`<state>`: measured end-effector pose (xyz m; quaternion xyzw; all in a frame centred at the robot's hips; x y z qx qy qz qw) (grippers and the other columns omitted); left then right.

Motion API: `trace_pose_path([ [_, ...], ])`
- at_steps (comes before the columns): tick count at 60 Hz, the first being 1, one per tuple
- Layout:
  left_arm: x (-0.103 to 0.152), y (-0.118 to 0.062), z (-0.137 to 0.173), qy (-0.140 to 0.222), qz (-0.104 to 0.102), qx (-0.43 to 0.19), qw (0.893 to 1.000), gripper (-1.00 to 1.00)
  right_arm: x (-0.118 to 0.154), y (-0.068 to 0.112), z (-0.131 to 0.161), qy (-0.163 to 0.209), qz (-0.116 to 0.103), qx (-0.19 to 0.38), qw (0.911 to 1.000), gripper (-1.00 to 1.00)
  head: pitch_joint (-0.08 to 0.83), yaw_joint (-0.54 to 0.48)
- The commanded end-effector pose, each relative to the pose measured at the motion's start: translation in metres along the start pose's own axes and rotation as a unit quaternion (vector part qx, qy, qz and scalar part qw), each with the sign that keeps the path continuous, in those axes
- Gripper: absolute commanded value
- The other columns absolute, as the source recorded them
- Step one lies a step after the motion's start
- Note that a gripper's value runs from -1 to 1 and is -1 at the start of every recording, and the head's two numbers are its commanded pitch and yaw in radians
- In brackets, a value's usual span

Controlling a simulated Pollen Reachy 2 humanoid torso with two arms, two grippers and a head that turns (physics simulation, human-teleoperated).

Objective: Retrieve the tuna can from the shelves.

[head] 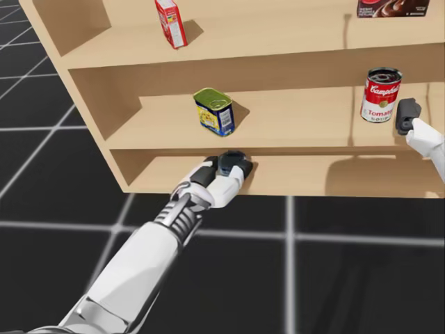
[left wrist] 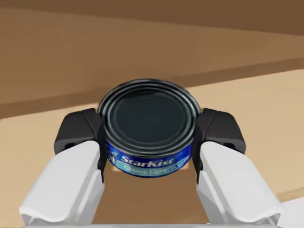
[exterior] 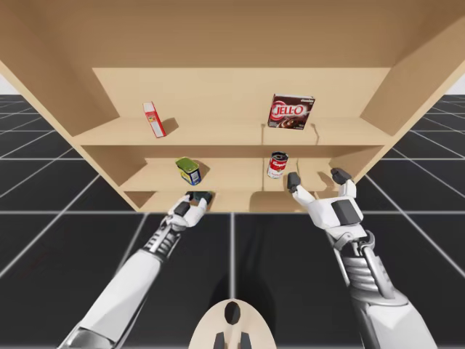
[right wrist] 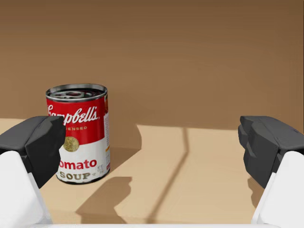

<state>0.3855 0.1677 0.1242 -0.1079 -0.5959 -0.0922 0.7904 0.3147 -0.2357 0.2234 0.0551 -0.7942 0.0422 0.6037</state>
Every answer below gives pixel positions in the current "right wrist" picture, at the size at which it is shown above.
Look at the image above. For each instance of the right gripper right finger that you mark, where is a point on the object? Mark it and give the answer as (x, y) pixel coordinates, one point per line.
(273, 152)

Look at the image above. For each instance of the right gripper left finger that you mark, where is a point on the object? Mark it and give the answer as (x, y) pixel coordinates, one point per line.
(31, 152)

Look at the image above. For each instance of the red and white can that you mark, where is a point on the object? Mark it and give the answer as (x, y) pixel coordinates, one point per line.
(83, 147)

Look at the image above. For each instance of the pale wooden shelf unit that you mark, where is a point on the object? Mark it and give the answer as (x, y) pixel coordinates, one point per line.
(166, 59)

